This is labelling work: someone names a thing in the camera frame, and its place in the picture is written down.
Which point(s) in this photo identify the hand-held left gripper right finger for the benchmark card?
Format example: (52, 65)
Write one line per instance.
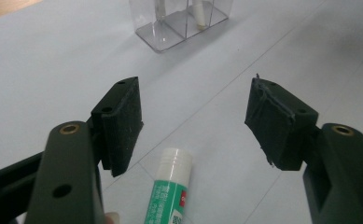
(278, 124)

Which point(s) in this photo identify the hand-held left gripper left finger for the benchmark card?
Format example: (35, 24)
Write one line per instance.
(120, 124)

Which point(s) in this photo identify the green and white glue stick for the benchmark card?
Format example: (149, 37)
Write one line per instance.
(170, 193)

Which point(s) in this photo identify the clear plastic pen holder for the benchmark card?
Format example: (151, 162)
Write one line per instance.
(170, 34)

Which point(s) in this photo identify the white paper-wrapped stick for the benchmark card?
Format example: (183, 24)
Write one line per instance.
(199, 15)

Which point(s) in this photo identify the wooden table edge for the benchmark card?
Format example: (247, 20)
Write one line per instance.
(2, 7)

